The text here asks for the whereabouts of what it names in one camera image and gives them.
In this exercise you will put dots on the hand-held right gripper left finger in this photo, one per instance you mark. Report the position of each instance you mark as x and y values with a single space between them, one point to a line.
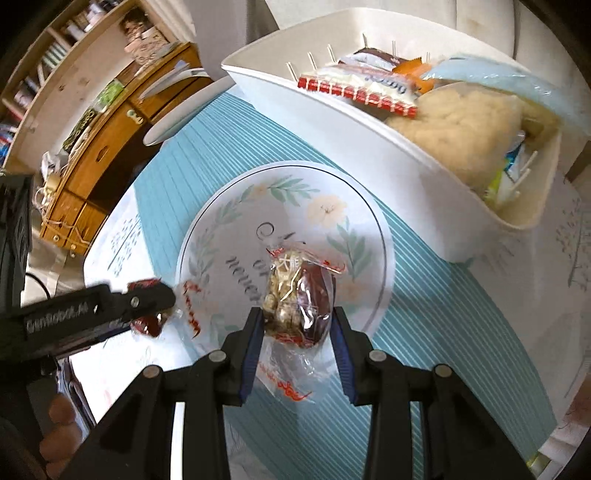
250 362

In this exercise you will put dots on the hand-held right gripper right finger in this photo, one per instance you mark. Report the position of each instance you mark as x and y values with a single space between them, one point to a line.
344 364

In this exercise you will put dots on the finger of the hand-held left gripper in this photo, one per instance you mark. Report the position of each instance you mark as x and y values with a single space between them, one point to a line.
92 338
138 300

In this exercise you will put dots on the small red date packet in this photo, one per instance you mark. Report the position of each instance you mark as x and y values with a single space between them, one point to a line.
147 325

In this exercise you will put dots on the date and walnut packet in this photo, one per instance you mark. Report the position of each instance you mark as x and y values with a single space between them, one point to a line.
295 300

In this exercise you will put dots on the white floral plate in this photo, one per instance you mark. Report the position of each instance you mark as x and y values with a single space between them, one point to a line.
300 194

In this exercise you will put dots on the white plastic storage bin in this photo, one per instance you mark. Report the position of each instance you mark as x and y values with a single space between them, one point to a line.
369 152

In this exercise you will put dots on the green snack packet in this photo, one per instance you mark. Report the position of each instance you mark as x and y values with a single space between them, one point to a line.
496 183

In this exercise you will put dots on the long beige bread packet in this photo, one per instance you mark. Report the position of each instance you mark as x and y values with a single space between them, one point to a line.
461 129

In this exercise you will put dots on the blue and white snack packet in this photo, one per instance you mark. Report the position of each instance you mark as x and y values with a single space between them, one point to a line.
510 159

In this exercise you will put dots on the red and white snack packet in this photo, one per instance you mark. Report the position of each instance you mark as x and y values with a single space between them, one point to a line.
364 85

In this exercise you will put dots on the orange snack packet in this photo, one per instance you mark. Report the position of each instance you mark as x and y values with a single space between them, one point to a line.
413 71

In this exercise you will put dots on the person's left hand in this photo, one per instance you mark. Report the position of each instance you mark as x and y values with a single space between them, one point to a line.
60 438

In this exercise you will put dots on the blue patterned tablecloth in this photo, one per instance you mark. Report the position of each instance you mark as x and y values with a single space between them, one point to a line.
438 323

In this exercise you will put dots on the white plastic bag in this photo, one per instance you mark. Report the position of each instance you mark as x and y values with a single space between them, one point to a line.
50 162

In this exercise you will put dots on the wooden desk with drawers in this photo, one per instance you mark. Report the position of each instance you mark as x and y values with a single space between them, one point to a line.
106 138

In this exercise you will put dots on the dark green printed bag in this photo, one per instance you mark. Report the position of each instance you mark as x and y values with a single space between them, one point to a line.
81 129

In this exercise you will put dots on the grey office chair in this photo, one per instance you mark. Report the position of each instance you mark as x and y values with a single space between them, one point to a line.
184 122

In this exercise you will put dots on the light green packet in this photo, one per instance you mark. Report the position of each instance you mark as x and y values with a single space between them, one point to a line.
110 94

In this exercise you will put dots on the wooden bookshelf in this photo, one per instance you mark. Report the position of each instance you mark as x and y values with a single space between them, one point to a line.
78 78

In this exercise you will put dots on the patterned cardboard box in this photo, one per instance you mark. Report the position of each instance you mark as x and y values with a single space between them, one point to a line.
145 44

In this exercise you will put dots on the row of books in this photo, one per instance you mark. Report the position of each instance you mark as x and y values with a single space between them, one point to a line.
51 50

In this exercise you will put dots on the doll figure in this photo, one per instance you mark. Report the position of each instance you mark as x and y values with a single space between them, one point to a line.
135 22

